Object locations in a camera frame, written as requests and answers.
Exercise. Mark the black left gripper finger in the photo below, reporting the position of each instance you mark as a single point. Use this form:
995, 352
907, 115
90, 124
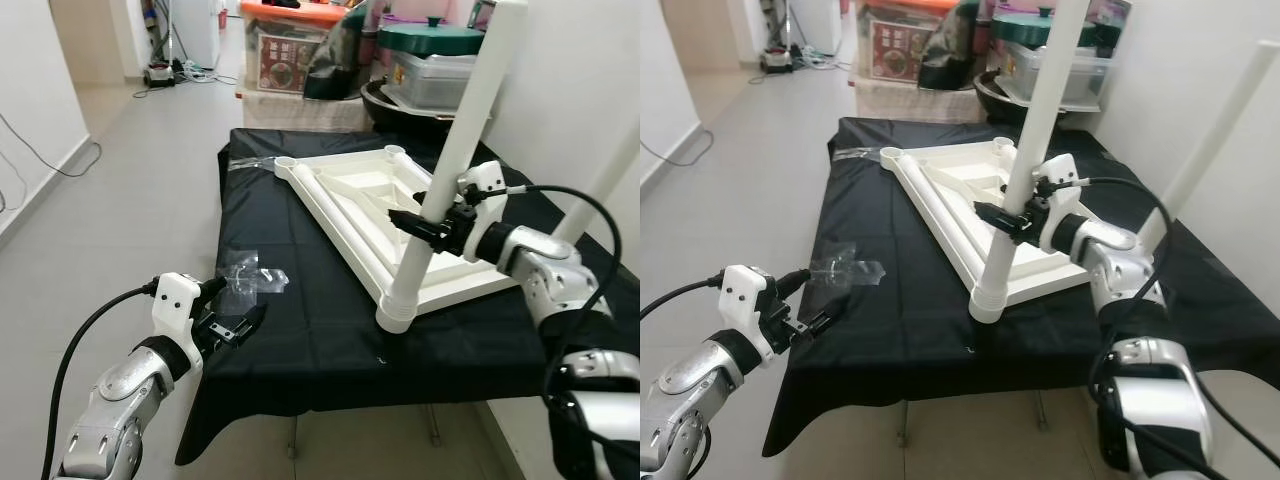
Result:
790, 280
213, 290
822, 319
248, 325

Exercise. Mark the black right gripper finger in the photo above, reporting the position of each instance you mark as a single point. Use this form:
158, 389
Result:
1004, 232
407, 217
990, 211
425, 238

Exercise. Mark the white plastic children table top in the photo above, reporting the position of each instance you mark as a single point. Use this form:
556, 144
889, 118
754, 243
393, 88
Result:
470, 285
1050, 275

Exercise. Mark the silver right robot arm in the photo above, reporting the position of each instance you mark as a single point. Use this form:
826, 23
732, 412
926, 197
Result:
1120, 265
555, 275

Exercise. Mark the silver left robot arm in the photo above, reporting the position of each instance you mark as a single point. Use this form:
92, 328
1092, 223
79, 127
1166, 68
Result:
115, 410
690, 400

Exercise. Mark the black round wok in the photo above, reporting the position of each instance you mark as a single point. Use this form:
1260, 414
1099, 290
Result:
1000, 105
390, 112

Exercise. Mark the clear plastic storage container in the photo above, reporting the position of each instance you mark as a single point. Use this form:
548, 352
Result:
1025, 75
430, 82

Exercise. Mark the black plastic bag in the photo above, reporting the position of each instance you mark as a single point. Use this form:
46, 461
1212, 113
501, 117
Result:
340, 60
950, 50

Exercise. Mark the green round pot lid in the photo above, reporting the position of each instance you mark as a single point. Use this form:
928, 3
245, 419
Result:
430, 40
1020, 28

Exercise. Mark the red printed carton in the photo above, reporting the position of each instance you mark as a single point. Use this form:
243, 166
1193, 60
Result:
285, 65
897, 52

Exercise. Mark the small floor appliance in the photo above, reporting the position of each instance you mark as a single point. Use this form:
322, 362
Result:
160, 75
777, 63

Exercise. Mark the clear bin with orange lid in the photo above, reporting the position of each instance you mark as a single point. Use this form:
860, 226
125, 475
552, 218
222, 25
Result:
905, 5
290, 13

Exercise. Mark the small black bundle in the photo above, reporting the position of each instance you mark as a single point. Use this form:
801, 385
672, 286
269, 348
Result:
280, 3

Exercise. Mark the white cabinet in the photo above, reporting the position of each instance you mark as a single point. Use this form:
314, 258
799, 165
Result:
195, 30

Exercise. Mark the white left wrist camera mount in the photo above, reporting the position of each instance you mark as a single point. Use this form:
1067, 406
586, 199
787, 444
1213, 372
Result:
745, 295
175, 300

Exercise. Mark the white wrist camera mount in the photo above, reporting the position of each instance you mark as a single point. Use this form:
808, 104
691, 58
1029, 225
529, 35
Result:
485, 180
745, 295
175, 300
1060, 172

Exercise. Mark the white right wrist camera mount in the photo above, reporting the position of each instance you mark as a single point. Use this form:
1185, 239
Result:
1060, 172
485, 180

